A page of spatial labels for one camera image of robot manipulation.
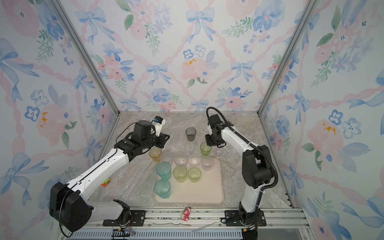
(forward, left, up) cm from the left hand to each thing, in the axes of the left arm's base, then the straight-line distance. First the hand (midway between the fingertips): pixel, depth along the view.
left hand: (168, 134), depth 79 cm
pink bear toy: (-34, -9, -20) cm, 41 cm away
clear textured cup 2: (-6, -22, -21) cm, 31 cm away
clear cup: (-4, -14, -20) cm, 24 cm away
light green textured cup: (-13, -6, -20) cm, 25 cm away
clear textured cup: (-4, +3, -15) cm, 16 cm away
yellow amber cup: (0, +11, -21) cm, 23 cm away
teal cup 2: (-11, +4, -20) cm, 23 cm away
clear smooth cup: (-4, -6, -19) cm, 20 cm away
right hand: (+5, -24, -14) cm, 28 cm away
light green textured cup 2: (-13, -14, -21) cm, 29 cm away
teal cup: (-21, +3, -19) cm, 29 cm away
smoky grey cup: (+17, -11, -21) cm, 29 cm away
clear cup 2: (+2, -29, -21) cm, 36 cm away
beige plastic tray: (-21, -22, -23) cm, 38 cm away
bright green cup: (+4, -21, -21) cm, 30 cm away
